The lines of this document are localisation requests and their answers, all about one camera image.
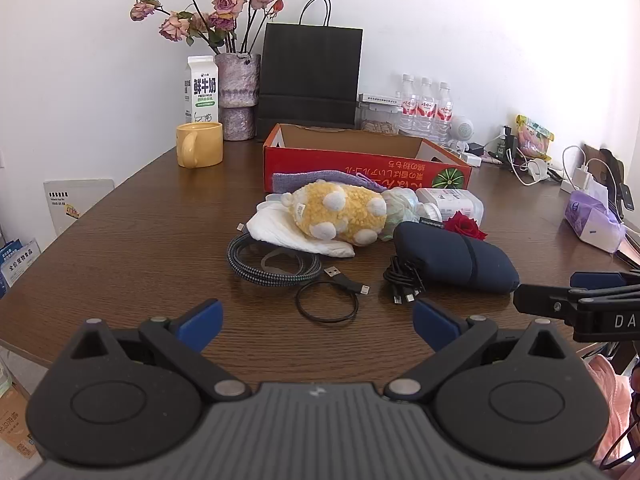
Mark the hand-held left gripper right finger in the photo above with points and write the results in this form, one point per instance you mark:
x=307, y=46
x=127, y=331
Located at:
x=435, y=325

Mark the white plastic jar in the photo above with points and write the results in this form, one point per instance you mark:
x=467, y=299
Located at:
x=450, y=202

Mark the mottled purple ceramic vase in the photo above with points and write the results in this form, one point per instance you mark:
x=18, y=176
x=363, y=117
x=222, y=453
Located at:
x=237, y=85

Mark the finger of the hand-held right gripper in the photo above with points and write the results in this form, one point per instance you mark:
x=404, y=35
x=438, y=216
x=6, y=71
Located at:
x=595, y=280
x=545, y=301

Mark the clear water bottle red label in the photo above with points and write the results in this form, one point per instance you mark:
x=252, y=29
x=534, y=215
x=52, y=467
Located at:
x=425, y=107
x=443, y=110
x=407, y=105

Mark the purple knitted cloth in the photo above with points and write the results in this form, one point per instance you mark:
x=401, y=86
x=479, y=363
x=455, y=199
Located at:
x=300, y=180

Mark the yellow pink snack packet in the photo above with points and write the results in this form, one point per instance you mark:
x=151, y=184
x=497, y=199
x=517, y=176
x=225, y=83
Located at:
x=534, y=137

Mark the white round robot speaker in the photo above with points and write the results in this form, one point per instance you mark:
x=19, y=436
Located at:
x=462, y=127

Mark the blue printed packets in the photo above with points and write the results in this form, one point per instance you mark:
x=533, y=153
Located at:
x=17, y=265

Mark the black power adapter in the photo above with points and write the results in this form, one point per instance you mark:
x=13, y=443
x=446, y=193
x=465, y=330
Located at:
x=476, y=149

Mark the black paper shopping bag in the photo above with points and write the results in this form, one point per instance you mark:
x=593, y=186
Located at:
x=310, y=70

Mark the pink garment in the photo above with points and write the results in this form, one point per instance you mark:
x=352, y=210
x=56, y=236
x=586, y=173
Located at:
x=607, y=395

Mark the white green milk carton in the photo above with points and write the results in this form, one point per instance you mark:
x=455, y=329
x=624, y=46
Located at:
x=202, y=90

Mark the navy fabric pouch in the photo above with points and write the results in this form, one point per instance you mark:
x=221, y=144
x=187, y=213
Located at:
x=450, y=255

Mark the white cloth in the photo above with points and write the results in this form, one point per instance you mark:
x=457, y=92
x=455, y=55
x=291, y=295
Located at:
x=270, y=230

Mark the purple tissue pack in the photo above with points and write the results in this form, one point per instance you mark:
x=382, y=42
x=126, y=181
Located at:
x=592, y=217

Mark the yellow ceramic mug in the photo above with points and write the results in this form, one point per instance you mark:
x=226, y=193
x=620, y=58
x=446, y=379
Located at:
x=205, y=145

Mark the white curved plastic holder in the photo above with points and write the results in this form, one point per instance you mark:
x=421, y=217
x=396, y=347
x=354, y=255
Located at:
x=537, y=169

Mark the iridescent plastic bag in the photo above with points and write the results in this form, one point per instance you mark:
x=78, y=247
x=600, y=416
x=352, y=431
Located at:
x=400, y=210

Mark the small green bottle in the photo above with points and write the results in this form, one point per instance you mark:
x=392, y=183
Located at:
x=501, y=147

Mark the brown cardboard carton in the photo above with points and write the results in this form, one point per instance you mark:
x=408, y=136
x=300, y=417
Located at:
x=10, y=420

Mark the flat white box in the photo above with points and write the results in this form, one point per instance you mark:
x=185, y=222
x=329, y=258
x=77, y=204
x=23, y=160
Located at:
x=380, y=98

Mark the dried pink rose bouquet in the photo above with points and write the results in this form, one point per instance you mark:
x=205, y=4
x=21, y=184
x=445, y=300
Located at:
x=222, y=2

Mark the red cardboard box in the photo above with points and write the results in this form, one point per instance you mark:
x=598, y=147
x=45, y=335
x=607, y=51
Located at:
x=350, y=170

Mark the white wall plug charger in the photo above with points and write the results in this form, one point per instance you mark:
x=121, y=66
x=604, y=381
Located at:
x=581, y=177

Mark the clear container of seeds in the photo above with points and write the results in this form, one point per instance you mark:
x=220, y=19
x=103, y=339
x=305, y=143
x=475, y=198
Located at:
x=377, y=120

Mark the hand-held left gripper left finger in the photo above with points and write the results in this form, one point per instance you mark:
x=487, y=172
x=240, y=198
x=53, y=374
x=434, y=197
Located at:
x=200, y=325

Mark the red artificial rose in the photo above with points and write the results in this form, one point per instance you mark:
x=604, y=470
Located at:
x=465, y=225

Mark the white charger block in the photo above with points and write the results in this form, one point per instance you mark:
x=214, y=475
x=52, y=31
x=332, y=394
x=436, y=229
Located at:
x=467, y=160

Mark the yellow white plush toy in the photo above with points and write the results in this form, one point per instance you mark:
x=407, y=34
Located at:
x=345, y=210

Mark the white board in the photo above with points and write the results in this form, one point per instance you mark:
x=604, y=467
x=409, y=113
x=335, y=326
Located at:
x=75, y=205

